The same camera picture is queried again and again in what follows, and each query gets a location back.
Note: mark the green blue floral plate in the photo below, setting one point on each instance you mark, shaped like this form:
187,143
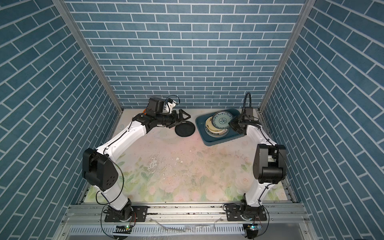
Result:
221,120

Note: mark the green rim plate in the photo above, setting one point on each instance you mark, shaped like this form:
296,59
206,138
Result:
218,134

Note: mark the aluminium front rail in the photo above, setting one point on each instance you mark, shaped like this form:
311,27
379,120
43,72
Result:
187,221

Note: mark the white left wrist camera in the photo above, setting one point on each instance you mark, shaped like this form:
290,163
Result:
169,105

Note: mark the yellow floral plate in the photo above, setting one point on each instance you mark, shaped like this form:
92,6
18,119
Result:
210,125

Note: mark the black plate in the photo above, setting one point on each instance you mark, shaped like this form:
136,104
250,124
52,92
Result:
185,129

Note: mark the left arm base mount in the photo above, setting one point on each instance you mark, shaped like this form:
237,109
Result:
129,213

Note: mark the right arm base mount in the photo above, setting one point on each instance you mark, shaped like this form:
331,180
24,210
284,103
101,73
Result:
241,212

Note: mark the teal plastic bin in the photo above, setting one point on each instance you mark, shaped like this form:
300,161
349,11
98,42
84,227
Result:
210,141

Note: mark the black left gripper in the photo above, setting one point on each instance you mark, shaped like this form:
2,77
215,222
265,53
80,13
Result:
174,119

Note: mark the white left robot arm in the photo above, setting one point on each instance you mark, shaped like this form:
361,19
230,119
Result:
100,168

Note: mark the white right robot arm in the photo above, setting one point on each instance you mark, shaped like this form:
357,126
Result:
270,163

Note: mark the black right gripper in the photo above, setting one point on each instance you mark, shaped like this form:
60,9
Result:
232,123

